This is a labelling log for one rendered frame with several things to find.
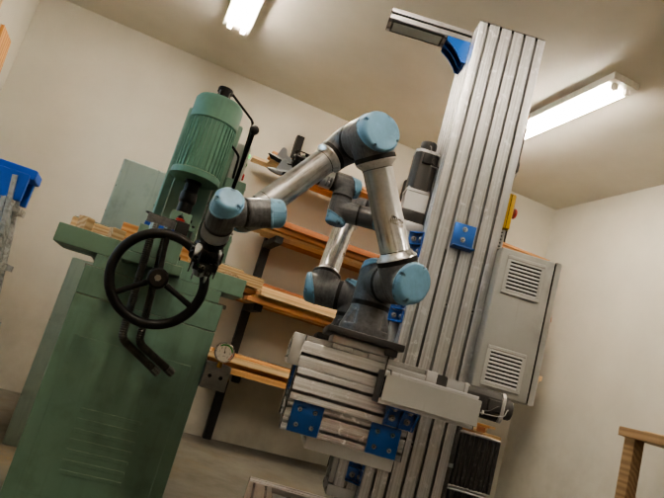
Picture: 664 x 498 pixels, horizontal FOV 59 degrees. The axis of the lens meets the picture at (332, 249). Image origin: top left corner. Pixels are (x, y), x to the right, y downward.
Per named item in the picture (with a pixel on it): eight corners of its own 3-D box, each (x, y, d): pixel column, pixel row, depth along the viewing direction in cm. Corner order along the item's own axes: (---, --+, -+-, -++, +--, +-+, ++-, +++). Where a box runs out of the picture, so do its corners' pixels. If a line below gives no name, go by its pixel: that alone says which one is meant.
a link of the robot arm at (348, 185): (360, 200, 212) (366, 178, 214) (331, 189, 210) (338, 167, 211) (353, 204, 220) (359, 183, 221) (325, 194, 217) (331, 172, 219)
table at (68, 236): (45, 234, 169) (53, 215, 171) (61, 247, 198) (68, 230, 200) (246, 297, 184) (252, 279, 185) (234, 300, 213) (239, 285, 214)
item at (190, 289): (92, 265, 181) (96, 253, 182) (98, 271, 201) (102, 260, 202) (217, 303, 190) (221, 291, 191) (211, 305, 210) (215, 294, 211)
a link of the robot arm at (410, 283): (407, 298, 176) (369, 118, 173) (439, 299, 163) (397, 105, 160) (374, 309, 170) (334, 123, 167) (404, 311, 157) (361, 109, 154)
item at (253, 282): (90, 236, 196) (95, 224, 197) (91, 237, 198) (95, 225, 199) (261, 290, 210) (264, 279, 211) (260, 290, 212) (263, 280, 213)
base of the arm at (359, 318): (381, 343, 183) (389, 312, 185) (390, 342, 168) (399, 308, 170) (335, 330, 182) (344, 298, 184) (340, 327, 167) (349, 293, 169)
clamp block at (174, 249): (128, 250, 175) (138, 221, 177) (130, 255, 188) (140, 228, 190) (178, 265, 179) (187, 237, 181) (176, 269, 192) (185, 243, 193)
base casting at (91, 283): (73, 290, 178) (84, 263, 180) (93, 298, 233) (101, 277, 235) (216, 333, 189) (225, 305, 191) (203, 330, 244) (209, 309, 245)
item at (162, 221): (143, 223, 178) (149, 207, 179) (144, 229, 189) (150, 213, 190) (186, 237, 181) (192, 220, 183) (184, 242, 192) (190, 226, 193)
